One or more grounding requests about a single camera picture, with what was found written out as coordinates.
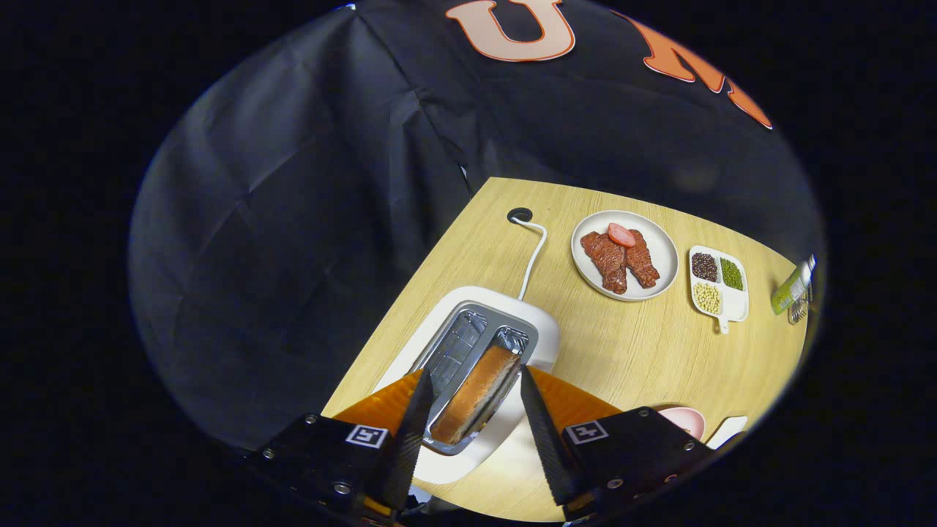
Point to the round beige meat plate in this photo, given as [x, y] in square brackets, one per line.
[659, 241]

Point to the white sectioned dish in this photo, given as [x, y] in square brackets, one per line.
[734, 304]

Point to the white square plate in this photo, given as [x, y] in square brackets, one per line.
[726, 430]

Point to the pile of green beans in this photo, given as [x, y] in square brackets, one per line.
[731, 274]

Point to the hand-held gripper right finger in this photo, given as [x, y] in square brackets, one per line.
[545, 439]

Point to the brown steak piece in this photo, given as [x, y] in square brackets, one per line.
[643, 263]
[607, 260]

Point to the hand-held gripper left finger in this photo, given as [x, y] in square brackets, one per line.
[410, 446]

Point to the toasted bread slice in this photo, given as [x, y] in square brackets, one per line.
[476, 395]

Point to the pile of dark beans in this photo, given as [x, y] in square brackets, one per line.
[704, 267]

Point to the pile of yellow soybeans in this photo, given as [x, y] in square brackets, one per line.
[706, 298]

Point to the black backdrop cloth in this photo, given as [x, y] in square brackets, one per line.
[293, 219]

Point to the pink round plate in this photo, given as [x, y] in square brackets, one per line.
[688, 423]

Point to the red sausage slice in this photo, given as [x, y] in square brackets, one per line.
[621, 234]

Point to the green label metal bottle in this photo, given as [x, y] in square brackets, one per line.
[790, 289]

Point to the cream white toaster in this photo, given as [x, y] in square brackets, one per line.
[542, 329]

